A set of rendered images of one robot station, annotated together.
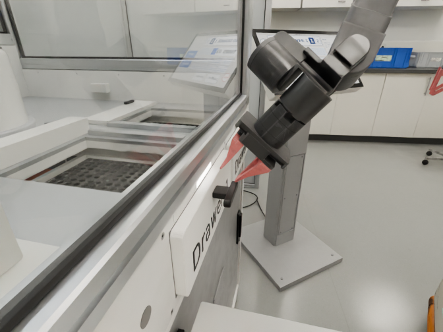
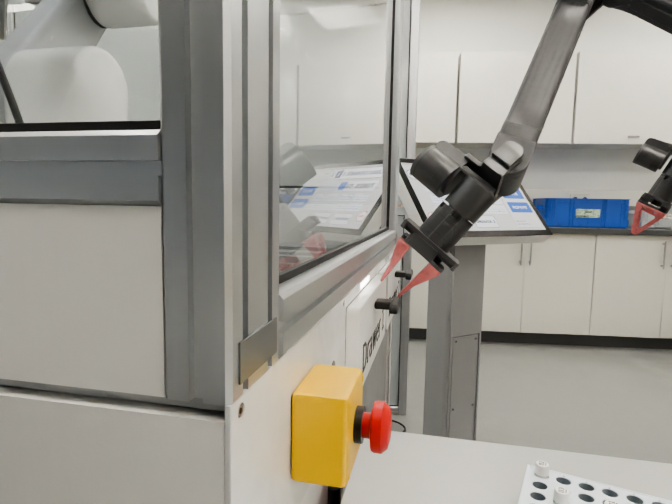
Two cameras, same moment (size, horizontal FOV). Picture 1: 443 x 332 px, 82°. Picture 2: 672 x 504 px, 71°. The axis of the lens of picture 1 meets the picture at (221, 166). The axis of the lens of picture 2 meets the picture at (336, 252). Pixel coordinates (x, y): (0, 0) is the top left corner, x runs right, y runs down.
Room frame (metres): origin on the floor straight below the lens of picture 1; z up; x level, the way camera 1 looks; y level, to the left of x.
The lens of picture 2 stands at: (-0.32, 0.09, 1.05)
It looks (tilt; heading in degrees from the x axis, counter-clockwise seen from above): 6 degrees down; 359
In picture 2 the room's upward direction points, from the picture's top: 1 degrees clockwise
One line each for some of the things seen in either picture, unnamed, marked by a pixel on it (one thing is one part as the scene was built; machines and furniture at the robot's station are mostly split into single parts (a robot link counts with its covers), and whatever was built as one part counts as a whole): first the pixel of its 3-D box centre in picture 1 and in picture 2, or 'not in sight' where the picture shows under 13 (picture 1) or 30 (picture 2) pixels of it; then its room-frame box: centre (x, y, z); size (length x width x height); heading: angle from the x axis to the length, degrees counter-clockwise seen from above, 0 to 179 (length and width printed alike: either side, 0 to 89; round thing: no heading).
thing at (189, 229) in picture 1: (209, 206); (369, 324); (0.38, 0.02, 0.87); 0.29 x 0.02 x 0.11; 167
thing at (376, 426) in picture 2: not in sight; (372, 425); (0.05, 0.05, 0.88); 0.04 x 0.03 x 0.04; 167
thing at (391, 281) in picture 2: (239, 145); (390, 288); (0.69, -0.05, 0.87); 0.29 x 0.02 x 0.11; 167
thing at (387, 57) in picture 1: (376, 57); (577, 212); (3.44, -1.92, 1.01); 0.61 x 0.41 x 0.22; 84
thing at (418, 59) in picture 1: (428, 59); (658, 217); (3.44, -2.57, 0.99); 0.40 x 0.31 x 0.17; 84
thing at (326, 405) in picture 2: not in sight; (332, 421); (0.06, 0.08, 0.88); 0.07 x 0.05 x 0.07; 167
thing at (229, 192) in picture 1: (224, 192); (387, 304); (0.38, 0.00, 0.91); 0.07 x 0.04 x 0.01; 167
